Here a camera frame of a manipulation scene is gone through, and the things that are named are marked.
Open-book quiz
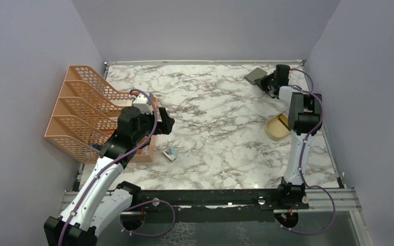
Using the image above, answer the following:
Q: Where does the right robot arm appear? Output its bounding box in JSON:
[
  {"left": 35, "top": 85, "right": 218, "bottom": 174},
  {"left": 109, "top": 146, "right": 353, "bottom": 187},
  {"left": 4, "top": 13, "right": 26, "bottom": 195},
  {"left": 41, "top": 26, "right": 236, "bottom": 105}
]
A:
[{"left": 246, "top": 64, "right": 323, "bottom": 209}]

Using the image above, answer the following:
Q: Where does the orange mesh file organizer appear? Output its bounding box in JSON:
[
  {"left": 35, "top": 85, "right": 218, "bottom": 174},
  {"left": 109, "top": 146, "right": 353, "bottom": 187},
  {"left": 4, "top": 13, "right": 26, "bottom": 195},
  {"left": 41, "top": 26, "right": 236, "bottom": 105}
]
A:
[{"left": 44, "top": 65, "right": 157, "bottom": 165}]

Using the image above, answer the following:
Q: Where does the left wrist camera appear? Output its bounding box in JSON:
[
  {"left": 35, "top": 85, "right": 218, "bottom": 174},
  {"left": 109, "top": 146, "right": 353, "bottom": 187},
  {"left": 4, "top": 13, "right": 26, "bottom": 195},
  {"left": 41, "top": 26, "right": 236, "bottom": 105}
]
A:
[{"left": 132, "top": 93, "right": 153, "bottom": 115}]

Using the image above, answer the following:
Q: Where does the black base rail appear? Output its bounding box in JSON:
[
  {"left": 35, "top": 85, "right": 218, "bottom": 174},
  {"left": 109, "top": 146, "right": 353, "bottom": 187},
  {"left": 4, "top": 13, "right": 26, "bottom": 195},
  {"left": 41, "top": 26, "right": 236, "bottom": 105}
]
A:
[{"left": 108, "top": 188, "right": 310, "bottom": 225}]

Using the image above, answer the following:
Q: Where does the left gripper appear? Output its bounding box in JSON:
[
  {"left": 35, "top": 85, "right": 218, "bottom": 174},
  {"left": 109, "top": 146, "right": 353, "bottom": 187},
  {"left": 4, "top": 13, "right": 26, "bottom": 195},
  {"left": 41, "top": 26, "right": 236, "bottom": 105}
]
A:
[{"left": 133, "top": 107, "right": 174, "bottom": 144}]

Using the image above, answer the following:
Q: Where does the small blue white clip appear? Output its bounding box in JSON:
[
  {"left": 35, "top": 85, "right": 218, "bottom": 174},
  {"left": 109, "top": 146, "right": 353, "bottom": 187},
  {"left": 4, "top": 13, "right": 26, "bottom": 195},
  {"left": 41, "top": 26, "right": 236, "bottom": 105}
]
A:
[{"left": 162, "top": 146, "right": 177, "bottom": 161}]

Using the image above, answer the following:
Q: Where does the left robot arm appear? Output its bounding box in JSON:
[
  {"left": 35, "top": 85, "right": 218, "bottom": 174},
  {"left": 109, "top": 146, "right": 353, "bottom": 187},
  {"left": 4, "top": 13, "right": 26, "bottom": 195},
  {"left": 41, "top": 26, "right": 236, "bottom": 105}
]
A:
[{"left": 44, "top": 106, "right": 175, "bottom": 245}]

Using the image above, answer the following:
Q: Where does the grey card holder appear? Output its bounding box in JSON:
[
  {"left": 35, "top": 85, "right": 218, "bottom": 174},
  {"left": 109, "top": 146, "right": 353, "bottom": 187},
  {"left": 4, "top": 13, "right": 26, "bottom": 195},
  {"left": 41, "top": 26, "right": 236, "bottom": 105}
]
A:
[{"left": 244, "top": 68, "right": 267, "bottom": 85}]

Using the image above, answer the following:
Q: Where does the yellow oval card tray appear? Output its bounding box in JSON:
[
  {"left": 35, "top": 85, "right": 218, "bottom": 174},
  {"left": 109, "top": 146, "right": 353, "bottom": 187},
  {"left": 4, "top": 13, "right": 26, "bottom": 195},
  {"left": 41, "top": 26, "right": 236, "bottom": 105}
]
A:
[{"left": 264, "top": 113, "right": 290, "bottom": 141}]

